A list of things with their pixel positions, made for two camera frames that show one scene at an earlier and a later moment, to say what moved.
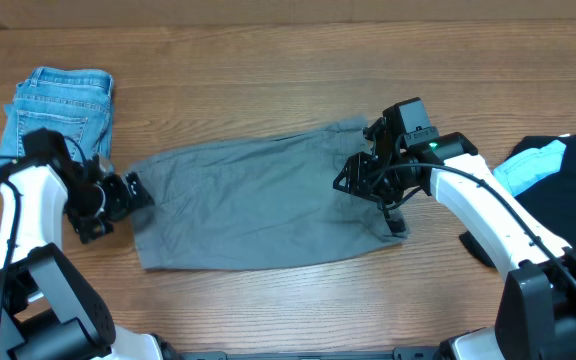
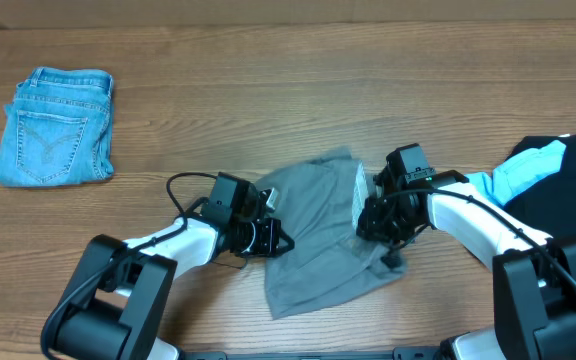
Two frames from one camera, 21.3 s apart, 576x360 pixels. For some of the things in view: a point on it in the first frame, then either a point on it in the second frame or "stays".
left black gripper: (123, 202) -> (269, 244)
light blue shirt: (524, 168) stays
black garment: (572, 202) stays
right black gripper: (357, 171) -> (374, 229)
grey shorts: (261, 203) -> (329, 259)
